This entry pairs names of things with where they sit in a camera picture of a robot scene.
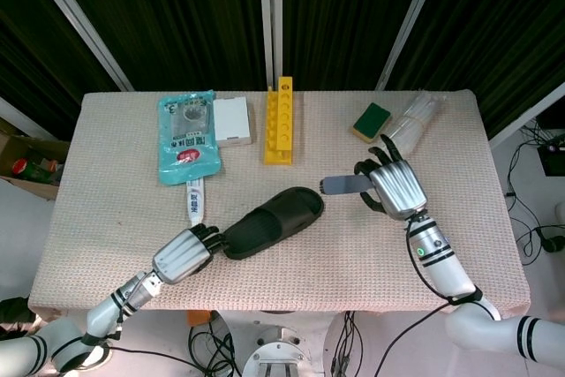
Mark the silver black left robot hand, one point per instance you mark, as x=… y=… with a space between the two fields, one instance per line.
x=181 y=258

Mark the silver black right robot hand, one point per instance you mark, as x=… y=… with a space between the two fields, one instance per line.
x=399 y=187

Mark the grey scrub brush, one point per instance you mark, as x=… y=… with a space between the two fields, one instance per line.
x=344 y=185

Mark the black slipper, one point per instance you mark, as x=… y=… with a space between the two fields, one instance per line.
x=282 y=218

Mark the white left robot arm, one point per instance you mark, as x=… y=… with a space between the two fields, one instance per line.
x=103 y=311

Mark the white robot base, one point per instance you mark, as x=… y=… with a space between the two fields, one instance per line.
x=273 y=328

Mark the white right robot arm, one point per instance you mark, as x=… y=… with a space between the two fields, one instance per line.
x=446 y=266

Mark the white toothpaste tube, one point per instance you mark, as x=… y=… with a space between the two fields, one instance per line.
x=195 y=205

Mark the small orange block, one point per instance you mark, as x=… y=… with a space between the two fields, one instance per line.
x=198 y=318

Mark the bundle of clear plastic tubes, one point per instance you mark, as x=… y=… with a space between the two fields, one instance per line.
x=412 y=121

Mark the green yellow sponge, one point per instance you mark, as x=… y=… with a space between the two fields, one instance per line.
x=373 y=118

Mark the beige waffle table cloth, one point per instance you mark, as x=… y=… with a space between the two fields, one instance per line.
x=331 y=271

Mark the teal plastic pouch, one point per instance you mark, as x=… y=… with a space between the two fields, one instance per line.
x=185 y=147

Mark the yellow test tube rack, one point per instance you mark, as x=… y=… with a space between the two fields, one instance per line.
x=284 y=107

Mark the white cardboard box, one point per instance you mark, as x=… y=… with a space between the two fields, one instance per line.
x=231 y=118

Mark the black electronic box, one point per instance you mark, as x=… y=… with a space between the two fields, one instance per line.
x=552 y=160

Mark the brown cardboard carton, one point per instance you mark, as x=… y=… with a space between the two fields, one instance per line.
x=39 y=189

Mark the green can with red lid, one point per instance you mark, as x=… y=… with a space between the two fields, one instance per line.
x=35 y=171

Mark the white low frame rail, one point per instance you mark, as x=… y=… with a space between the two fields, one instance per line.
x=525 y=118
x=22 y=118

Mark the white slanted frame post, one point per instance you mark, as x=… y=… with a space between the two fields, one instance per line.
x=410 y=19
x=75 y=10

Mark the white upright frame post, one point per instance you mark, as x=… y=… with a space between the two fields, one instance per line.
x=265 y=19

